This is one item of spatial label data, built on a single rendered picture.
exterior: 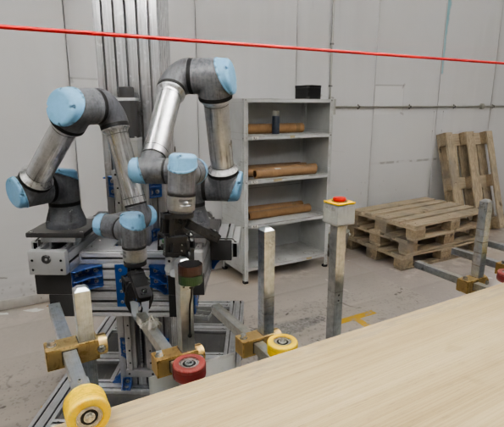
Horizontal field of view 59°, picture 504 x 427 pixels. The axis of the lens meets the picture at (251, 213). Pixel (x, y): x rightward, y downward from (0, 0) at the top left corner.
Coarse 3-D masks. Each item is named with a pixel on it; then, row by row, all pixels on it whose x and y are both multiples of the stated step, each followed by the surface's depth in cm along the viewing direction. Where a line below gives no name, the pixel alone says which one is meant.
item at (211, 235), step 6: (192, 222) 121; (192, 228) 121; (198, 228) 122; (204, 228) 123; (210, 228) 127; (204, 234) 123; (210, 234) 124; (216, 234) 125; (210, 240) 126; (216, 240) 125
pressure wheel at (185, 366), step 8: (176, 360) 108; (184, 360) 109; (192, 360) 109; (200, 360) 108; (176, 368) 105; (184, 368) 105; (192, 368) 105; (200, 368) 105; (176, 376) 105; (184, 376) 104; (192, 376) 104; (200, 376) 105; (184, 384) 105
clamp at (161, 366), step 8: (200, 344) 123; (152, 352) 118; (168, 352) 118; (176, 352) 118; (184, 352) 118; (192, 352) 119; (200, 352) 121; (152, 360) 117; (160, 360) 115; (168, 360) 116; (152, 368) 118; (160, 368) 115; (168, 368) 116; (160, 376) 116
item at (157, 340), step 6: (144, 312) 144; (138, 318) 141; (144, 318) 140; (144, 330) 136; (150, 330) 132; (156, 330) 132; (150, 336) 131; (156, 336) 128; (162, 336) 128; (156, 342) 126; (162, 342) 125; (168, 342) 125; (156, 348) 126; (162, 348) 122; (180, 384) 110
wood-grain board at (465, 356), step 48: (336, 336) 121; (384, 336) 121; (432, 336) 121; (480, 336) 121; (192, 384) 100; (240, 384) 100; (288, 384) 100; (336, 384) 100; (384, 384) 100; (432, 384) 100; (480, 384) 100
